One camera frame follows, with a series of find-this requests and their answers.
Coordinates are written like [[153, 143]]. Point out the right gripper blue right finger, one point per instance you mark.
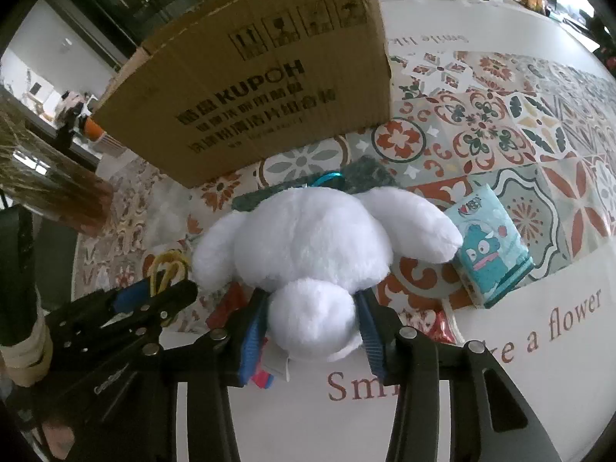
[[371, 331]]

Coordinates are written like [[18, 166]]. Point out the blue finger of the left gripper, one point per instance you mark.
[[131, 298], [162, 308]]

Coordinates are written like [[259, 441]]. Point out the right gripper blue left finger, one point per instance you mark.
[[252, 335]]

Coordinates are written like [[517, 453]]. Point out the red white patterned packet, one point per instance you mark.
[[433, 324]]

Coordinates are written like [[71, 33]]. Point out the white plush dog toy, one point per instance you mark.
[[311, 249]]

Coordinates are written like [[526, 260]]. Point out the teal cartoon tissue pack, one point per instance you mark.
[[493, 258]]

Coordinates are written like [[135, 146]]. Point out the dark green fluffy cloth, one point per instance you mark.
[[357, 177]]

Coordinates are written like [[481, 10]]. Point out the red pink snack packet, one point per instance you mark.
[[227, 317]]

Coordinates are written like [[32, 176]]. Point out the yellow rubber band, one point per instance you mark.
[[165, 268]]

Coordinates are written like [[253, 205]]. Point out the clear plastic bag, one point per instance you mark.
[[167, 214]]

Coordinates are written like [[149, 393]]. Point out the glass vase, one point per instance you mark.
[[90, 224]]

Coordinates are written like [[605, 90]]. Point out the white plastic fruit basket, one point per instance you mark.
[[106, 144]]

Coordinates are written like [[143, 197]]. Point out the orange front left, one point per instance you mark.
[[92, 130]]

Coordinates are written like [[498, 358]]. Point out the patterned tile table runner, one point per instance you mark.
[[540, 134]]

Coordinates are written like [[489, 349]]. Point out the brown cardboard box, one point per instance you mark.
[[232, 82]]

